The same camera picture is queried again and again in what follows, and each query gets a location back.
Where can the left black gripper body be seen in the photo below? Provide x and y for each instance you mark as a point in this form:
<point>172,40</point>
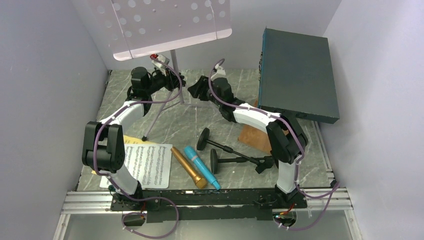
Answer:
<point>159,81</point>

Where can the blue microphone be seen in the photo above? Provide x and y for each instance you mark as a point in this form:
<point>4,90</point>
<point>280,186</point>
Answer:
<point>194,157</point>

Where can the white sheet music page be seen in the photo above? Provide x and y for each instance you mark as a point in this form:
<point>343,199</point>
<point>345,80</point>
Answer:
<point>149,164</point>

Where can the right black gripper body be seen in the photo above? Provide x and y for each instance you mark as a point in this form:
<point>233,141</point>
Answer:
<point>205,94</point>

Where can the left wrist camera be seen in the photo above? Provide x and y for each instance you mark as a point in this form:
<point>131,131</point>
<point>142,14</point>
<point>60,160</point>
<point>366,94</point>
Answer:
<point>160,63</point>

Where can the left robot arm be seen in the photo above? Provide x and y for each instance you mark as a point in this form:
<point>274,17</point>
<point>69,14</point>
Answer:
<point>103,148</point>

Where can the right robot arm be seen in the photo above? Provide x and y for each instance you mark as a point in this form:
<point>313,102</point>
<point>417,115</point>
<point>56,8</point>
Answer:
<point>286,137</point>

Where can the gold microphone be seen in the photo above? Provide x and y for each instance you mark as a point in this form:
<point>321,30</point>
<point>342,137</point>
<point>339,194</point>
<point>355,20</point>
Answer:
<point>199,181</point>

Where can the wooden base board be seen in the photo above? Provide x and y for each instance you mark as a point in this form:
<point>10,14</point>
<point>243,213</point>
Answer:
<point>255,138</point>

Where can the black microphone stand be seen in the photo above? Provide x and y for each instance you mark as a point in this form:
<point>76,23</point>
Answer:
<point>215,161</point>
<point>203,140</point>

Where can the black microphone stand upper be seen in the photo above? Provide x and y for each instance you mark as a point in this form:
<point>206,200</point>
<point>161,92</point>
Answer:
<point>203,140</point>

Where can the lilac music stand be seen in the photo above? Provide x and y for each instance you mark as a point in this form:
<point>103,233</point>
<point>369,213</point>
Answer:
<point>138,28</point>

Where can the dark teal tilted board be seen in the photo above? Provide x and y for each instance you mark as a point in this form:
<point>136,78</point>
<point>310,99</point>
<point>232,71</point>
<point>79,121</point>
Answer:
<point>296,76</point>

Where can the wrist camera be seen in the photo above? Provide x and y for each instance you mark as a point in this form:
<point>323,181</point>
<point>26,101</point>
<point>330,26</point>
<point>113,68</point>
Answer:
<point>218,70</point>
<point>160,63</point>

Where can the black microphone stand lower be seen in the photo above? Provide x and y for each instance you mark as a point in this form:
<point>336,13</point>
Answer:
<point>215,161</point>

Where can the yellow paper sheet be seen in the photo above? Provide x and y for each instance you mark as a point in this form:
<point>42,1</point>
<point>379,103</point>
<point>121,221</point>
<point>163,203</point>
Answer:
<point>133,140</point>

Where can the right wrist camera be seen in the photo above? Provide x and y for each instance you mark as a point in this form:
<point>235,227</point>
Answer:
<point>218,70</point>

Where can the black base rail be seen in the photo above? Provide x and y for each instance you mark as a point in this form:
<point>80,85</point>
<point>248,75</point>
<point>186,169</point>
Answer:
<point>210,204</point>

